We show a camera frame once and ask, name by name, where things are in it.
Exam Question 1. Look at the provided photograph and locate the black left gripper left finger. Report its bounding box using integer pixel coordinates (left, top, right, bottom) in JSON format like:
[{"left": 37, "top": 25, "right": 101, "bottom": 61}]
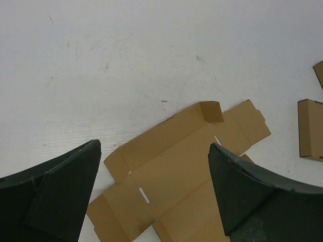
[{"left": 1, "top": 140, "right": 101, "bottom": 241}]

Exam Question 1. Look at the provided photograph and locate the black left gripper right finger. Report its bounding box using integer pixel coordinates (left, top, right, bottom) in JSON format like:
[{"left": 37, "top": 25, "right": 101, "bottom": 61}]
[{"left": 208, "top": 143, "right": 322, "bottom": 241}]

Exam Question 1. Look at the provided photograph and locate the cardboard box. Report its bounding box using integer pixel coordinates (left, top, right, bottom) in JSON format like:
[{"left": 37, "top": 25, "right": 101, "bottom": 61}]
[
  {"left": 313, "top": 61, "right": 323, "bottom": 88},
  {"left": 298, "top": 99, "right": 322, "bottom": 162},
  {"left": 87, "top": 100, "right": 271, "bottom": 241}
]

